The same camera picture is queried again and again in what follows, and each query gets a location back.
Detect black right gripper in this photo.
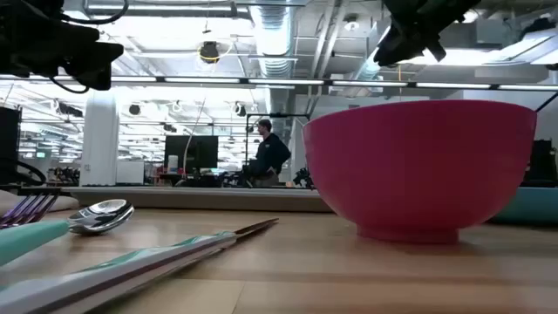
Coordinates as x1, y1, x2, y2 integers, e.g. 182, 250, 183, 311
373, 0, 481, 68

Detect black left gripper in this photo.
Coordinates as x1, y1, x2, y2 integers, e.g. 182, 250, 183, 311
0, 0, 125, 92

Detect pink plastic bowl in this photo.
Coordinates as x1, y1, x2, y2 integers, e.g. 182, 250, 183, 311
302, 99, 538, 245

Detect spoon with teal handle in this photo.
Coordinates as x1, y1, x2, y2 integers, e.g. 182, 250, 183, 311
0, 199, 135, 268

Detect iridescent purple fork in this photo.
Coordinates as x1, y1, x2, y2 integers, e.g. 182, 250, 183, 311
0, 191, 61, 230

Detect blue plastic plate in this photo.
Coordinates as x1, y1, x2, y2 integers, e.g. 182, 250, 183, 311
487, 186, 558, 227

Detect grey plastic tray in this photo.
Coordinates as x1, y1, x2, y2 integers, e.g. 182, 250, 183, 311
60, 186, 335, 214

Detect white column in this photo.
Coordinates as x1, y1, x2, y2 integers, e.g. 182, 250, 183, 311
79, 90, 120, 188

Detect black ceiling device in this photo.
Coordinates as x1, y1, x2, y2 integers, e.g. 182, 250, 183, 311
199, 40, 221, 65

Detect black equipment box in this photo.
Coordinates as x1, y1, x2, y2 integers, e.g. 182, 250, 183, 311
0, 106, 23, 185

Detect white cabinet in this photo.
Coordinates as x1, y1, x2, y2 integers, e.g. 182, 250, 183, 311
115, 160, 146, 186

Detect black computer monitor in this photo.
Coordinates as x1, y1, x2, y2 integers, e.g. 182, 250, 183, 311
164, 134, 219, 175

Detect black equipment cases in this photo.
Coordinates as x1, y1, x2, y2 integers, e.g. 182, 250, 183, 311
522, 139, 558, 188

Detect person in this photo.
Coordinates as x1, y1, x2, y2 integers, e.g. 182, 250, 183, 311
248, 118, 292, 188

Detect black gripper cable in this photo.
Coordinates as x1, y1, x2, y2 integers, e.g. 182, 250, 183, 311
48, 76, 91, 95
60, 0, 131, 26

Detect silver ventilation duct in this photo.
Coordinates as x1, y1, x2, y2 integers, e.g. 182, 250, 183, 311
248, 0, 298, 117
348, 25, 393, 83

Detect black rig frame with lights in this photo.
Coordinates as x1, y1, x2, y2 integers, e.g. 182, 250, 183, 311
0, 74, 558, 113

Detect black looped cable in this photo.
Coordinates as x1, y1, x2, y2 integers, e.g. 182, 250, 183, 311
15, 159, 48, 187

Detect knife with teal white handle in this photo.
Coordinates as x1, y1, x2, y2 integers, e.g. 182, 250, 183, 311
0, 217, 280, 314

